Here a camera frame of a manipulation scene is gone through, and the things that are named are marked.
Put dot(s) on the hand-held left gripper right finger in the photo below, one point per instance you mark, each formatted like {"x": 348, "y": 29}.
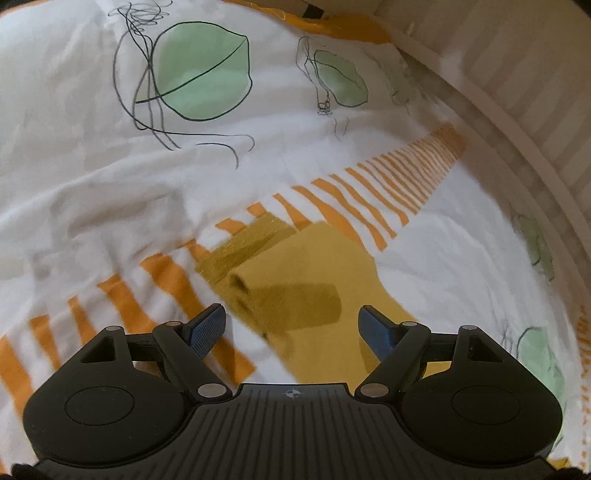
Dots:
{"x": 375, "y": 330}

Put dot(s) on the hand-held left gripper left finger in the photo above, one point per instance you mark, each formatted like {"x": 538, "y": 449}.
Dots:
{"x": 208, "y": 328}

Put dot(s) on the mustard yellow knit garment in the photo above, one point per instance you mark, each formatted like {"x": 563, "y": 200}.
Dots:
{"x": 314, "y": 267}

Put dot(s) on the white leaf-print bed sheet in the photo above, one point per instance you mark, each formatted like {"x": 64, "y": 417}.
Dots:
{"x": 92, "y": 184}

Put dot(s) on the orange cloth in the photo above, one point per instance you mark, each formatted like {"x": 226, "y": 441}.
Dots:
{"x": 355, "y": 28}

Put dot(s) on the beige bed frame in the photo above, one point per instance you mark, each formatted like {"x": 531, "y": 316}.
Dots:
{"x": 508, "y": 134}

